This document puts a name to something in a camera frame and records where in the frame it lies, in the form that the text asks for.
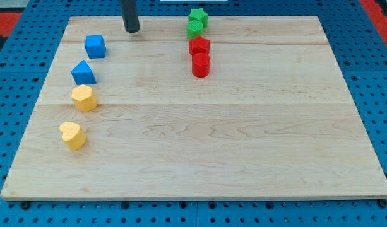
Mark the blue triangular prism block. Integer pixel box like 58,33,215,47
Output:
71,60,97,85

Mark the yellow heart block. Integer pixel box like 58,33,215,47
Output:
59,122,86,151

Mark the blue cube block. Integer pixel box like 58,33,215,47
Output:
84,35,106,59

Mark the red cylinder block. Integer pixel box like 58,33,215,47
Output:
192,53,211,78

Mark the green cylinder block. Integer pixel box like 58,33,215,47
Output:
187,20,203,40

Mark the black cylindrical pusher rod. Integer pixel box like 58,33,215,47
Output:
119,0,140,33

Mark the yellow pentagon block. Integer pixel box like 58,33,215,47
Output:
71,84,97,112

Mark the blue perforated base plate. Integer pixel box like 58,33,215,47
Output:
0,0,387,226

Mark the light wooden board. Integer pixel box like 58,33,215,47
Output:
1,16,387,201

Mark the green star block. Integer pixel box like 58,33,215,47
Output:
188,8,208,28

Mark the red star block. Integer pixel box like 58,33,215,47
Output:
188,35,210,55

